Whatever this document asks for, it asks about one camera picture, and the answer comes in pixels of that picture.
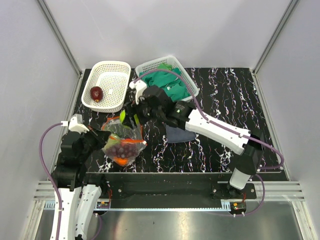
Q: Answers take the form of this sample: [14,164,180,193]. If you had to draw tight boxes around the green fake apple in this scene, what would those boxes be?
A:
[119,109,127,125]

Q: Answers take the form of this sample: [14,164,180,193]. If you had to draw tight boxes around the left connector box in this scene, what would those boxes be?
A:
[96,199,111,210]

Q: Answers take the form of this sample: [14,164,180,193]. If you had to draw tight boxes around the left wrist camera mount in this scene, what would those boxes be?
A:
[68,113,90,134]

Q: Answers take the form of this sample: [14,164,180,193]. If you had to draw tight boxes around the orange fake fruit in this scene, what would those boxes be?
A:
[113,157,129,167]

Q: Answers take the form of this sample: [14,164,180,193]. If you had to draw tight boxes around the green cloth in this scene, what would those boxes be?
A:
[142,62,191,102]

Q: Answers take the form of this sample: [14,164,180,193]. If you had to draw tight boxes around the clear zip top bag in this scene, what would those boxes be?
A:
[101,116,147,167]

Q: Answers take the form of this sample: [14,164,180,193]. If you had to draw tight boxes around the right connector box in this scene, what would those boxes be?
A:
[230,201,247,214]

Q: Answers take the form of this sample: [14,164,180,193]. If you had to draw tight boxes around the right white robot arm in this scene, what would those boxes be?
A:
[120,81,264,199]

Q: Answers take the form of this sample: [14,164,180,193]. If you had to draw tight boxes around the white rectangular plastic basket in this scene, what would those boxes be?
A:
[135,55,199,102]

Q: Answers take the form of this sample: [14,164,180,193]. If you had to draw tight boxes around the black marble pattern mat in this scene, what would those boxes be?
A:
[85,67,273,176]

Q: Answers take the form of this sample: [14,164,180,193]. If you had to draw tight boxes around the white oval perforated basket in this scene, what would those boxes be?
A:
[81,60,131,113]

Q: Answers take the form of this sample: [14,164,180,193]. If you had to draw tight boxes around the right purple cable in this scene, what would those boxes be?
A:
[133,69,285,218]

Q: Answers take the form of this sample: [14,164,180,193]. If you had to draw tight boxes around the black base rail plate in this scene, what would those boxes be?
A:
[84,172,257,211]

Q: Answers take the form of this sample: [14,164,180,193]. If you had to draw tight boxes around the dark red fake apple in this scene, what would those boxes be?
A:
[90,86,103,103]

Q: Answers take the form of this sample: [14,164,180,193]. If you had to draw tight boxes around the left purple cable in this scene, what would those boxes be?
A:
[39,121,70,240]

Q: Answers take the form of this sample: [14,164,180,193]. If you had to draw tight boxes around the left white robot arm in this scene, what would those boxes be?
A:
[50,129,113,240]

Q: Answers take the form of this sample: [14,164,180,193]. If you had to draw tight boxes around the purple fake grapes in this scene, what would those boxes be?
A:
[105,142,139,159]

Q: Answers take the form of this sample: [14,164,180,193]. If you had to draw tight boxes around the pale green fake cabbage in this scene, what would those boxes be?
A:
[104,137,119,150]

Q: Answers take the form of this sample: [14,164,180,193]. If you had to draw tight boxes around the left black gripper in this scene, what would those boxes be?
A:
[79,123,112,161]

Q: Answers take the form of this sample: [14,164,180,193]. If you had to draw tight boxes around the grey folded towel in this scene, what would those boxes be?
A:
[165,125,196,144]

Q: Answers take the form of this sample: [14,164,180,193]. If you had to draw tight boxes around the connector box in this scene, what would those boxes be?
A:
[230,201,247,214]
[96,199,111,210]

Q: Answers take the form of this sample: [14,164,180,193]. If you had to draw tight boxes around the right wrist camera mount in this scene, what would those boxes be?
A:
[129,80,147,105]

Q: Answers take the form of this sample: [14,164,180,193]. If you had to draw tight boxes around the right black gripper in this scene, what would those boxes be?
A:
[123,96,164,130]

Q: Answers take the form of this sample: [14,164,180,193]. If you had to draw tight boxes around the purple cable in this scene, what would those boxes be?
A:
[133,69,285,218]
[39,121,70,240]

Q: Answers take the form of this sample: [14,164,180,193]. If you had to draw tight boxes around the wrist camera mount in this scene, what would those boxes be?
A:
[129,80,147,105]
[68,113,90,134]

